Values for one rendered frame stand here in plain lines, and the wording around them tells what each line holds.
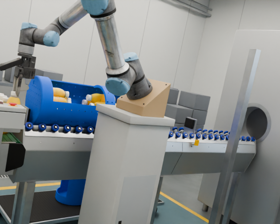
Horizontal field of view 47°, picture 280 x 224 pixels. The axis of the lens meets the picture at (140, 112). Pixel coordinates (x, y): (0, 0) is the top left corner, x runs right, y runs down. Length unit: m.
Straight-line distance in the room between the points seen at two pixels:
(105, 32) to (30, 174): 0.95
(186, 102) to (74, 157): 3.89
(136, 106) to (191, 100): 3.95
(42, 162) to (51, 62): 3.80
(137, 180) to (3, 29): 4.00
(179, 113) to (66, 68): 2.08
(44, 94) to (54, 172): 0.49
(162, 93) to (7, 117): 0.77
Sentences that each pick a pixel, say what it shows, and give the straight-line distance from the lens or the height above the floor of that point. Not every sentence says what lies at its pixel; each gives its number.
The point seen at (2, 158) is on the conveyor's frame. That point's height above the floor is 0.82.
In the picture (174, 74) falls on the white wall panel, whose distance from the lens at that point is 7.32.
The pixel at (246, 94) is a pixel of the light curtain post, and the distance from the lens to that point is 2.52.
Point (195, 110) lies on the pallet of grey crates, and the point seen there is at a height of 0.91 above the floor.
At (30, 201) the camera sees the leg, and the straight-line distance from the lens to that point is 2.03.
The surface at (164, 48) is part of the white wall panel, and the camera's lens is 7.02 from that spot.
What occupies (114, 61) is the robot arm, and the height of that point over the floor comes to 1.39.
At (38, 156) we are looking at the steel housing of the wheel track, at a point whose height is 0.80.
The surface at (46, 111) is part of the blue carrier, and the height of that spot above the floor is 1.06.
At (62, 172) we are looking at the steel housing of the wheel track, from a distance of 2.03.
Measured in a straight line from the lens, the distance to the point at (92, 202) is 1.87.
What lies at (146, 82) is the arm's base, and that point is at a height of 1.32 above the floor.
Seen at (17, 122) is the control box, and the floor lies 1.03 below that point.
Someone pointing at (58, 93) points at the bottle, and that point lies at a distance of 1.94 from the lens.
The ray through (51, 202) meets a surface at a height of 0.15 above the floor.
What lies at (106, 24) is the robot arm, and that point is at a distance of 1.42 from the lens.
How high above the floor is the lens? 1.37
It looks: 7 degrees down
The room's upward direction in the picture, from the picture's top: 11 degrees clockwise
